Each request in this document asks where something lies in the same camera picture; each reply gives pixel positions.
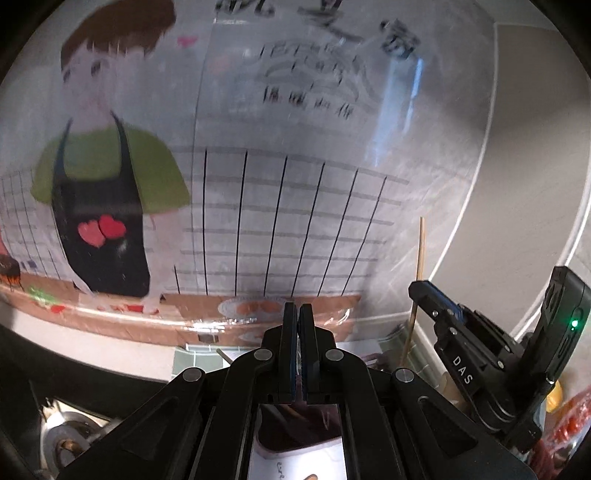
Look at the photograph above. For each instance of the purple utensil holder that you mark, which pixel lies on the purple utensil holder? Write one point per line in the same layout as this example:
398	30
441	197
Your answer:
300	446

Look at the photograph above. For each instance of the wooden chopstick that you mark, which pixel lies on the wooden chopstick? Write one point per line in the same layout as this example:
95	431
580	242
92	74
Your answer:
420	249

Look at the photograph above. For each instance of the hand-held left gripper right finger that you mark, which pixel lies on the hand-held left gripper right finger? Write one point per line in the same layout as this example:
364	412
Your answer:
308	355

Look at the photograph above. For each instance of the wall poster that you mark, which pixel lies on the wall poster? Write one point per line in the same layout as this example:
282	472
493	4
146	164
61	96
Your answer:
277	207

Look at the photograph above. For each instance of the red packet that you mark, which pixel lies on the red packet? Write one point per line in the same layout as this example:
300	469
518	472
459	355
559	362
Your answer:
572	424

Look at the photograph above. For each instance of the black gas stove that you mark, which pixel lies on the black gas stove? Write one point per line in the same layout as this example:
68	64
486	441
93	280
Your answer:
69	434

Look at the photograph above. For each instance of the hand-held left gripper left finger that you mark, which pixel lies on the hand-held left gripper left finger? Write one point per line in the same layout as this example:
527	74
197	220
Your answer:
292	355

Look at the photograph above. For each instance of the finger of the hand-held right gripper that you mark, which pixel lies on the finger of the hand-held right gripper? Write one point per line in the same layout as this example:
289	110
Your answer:
455	355
450	305

